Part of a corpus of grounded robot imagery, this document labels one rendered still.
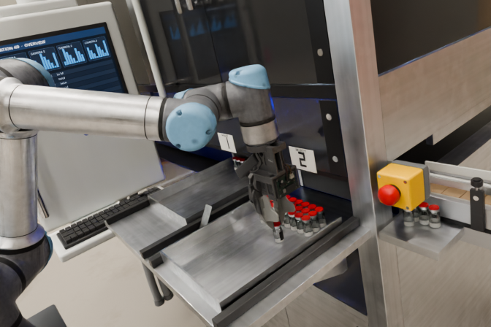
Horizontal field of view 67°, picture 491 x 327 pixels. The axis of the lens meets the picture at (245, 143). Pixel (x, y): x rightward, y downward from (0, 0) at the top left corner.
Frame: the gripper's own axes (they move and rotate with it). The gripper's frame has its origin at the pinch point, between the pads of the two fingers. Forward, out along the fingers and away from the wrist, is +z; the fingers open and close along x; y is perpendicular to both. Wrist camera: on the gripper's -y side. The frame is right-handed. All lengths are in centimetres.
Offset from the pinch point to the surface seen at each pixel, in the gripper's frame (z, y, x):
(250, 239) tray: 5.2, -5.6, -3.8
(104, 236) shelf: 14, -62, -26
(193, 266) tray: 5.2, -8.6, -18.2
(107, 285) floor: 93, -167, -20
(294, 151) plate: -10.4, -5.7, 15.0
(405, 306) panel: 32.4, 15.9, 23.1
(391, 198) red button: -6.3, 22.9, 11.9
